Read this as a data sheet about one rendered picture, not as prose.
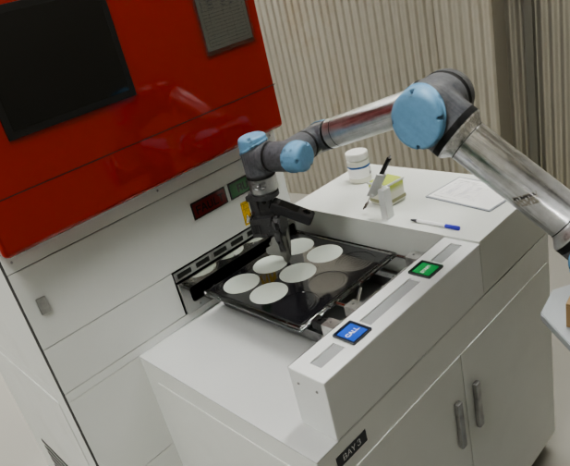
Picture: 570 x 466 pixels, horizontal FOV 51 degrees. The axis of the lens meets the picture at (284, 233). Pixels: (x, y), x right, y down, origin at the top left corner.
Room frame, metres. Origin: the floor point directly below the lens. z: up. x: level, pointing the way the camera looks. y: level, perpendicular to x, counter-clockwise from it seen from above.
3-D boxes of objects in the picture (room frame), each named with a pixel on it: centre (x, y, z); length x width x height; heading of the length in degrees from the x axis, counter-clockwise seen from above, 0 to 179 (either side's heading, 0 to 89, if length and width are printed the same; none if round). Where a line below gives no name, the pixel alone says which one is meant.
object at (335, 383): (1.05, -0.19, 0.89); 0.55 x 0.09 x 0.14; 129
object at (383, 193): (1.45, -0.27, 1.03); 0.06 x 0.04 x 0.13; 39
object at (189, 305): (1.53, 0.13, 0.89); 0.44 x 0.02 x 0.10; 129
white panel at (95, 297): (1.43, 0.28, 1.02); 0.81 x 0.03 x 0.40; 129
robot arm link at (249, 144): (1.45, 0.02, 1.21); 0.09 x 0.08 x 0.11; 48
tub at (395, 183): (1.54, -0.31, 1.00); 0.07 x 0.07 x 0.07; 31
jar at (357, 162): (1.74, -0.27, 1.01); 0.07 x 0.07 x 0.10
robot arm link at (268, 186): (1.44, 0.02, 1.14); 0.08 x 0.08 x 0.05
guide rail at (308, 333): (1.25, 0.05, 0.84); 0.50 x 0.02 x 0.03; 39
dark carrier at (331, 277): (1.38, -0.01, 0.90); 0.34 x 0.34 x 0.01; 39
